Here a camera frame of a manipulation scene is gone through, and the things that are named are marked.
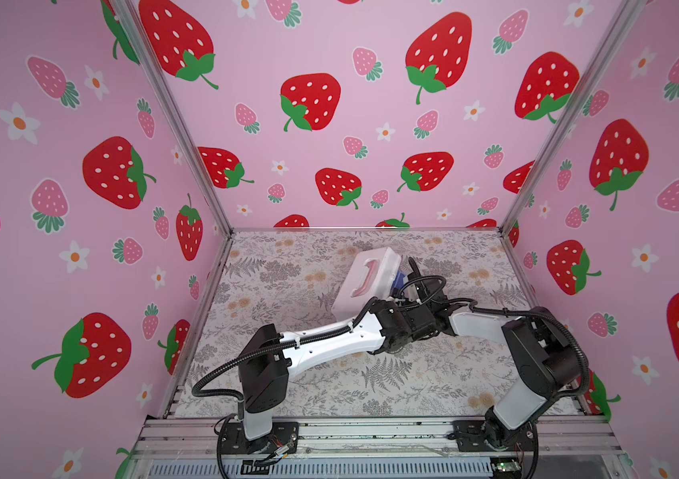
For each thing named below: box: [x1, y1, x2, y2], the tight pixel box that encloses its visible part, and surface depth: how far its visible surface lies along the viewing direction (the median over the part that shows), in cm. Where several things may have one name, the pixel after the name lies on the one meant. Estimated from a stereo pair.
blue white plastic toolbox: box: [331, 246, 408, 323], surface depth 88 cm
